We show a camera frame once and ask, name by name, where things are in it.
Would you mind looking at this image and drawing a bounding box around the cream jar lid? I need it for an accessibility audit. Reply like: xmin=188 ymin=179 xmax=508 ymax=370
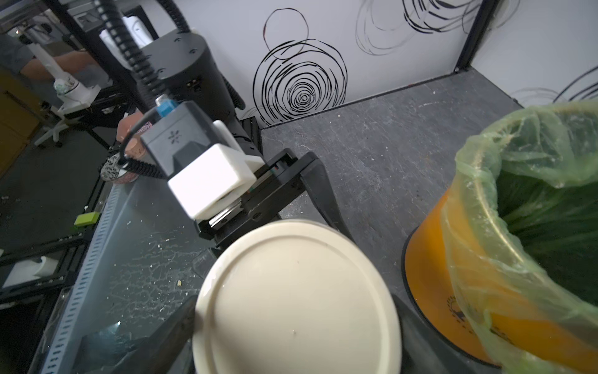
xmin=192 ymin=220 xmax=402 ymax=373

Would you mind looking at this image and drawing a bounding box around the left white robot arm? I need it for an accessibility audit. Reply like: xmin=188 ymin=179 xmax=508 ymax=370
xmin=94 ymin=1 xmax=349 ymax=252

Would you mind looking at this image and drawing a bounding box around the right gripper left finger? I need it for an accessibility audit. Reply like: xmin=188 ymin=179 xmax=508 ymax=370
xmin=112 ymin=295 xmax=199 ymax=373

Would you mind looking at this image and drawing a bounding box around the yellow trash bin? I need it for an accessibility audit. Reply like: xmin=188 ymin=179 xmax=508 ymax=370
xmin=402 ymin=192 xmax=597 ymax=373

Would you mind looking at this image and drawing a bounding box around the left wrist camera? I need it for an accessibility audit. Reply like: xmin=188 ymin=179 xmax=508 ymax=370
xmin=141 ymin=99 xmax=265 ymax=221

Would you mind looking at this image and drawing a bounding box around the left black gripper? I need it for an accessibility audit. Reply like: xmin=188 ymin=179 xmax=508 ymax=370
xmin=193 ymin=116 xmax=354 ymax=251

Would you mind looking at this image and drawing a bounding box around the green plastic bin liner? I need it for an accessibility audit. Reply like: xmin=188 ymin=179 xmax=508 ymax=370
xmin=441 ymin=100 xmax=597 ymax=373

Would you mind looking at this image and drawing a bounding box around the white slotted cable duct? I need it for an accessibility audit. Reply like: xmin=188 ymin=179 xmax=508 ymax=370
xmin=39 ymin=183 xmax=122 ymax=373

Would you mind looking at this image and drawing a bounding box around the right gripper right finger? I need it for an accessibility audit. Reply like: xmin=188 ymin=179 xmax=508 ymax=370
xmin=392 ymin=295 xmax=467 ymax=373

